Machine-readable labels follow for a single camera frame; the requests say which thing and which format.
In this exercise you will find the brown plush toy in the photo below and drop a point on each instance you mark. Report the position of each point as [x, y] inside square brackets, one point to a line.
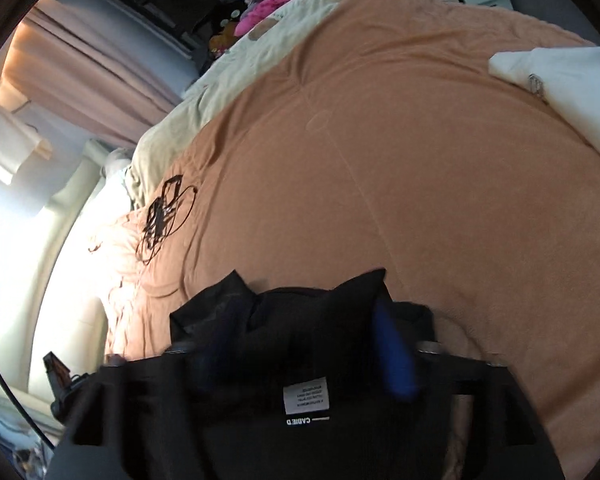
[222, 37]

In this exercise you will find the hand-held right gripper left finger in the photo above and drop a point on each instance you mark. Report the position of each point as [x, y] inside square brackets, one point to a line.
[105, 400]

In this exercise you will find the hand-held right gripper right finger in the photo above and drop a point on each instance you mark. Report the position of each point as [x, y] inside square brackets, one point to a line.
[395, 355]

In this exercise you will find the folded beige sheet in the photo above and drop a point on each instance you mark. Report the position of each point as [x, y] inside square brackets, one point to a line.
[580, 90]

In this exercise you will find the black button-up jacket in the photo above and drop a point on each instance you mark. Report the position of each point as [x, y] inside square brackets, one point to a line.
[305, 340]

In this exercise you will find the white hanging garment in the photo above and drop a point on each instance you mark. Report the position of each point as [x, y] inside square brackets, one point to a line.
[5, 135]

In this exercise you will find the white pillow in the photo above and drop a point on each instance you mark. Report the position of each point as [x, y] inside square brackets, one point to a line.
[116, 165]

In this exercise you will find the small metal clip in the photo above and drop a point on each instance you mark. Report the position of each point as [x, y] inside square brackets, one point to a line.
[536, 84]

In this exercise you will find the pink curtain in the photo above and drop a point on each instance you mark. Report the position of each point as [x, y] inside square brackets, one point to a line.
[90, 70]

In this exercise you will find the cream padded headboard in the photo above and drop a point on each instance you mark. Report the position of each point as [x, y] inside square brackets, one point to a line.
[65, 270]

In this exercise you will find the cream duvet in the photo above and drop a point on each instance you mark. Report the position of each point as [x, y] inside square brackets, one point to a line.
[180, 125]

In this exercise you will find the orange blanket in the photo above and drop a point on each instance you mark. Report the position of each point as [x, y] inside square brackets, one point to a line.
[380, 160]

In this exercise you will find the pink garment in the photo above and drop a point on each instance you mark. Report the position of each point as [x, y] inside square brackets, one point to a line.
[265, 12]

